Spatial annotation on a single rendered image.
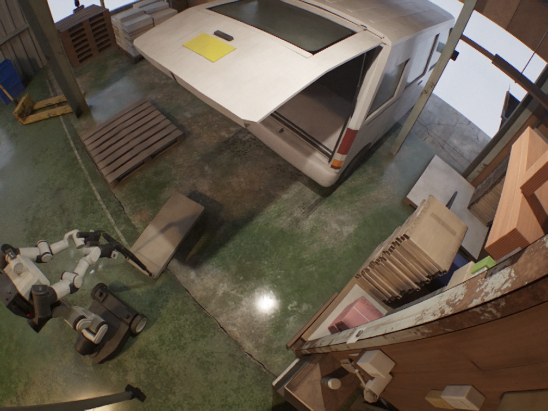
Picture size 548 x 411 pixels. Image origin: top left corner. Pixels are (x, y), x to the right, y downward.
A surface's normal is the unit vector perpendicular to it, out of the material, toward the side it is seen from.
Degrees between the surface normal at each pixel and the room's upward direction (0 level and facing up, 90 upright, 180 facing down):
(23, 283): 15
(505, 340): 90
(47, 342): 0
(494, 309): 90
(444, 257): 0
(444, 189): 0
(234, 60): 10
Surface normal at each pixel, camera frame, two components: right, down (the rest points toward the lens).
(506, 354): -0.70, 0.59
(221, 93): -0.02, -0.37
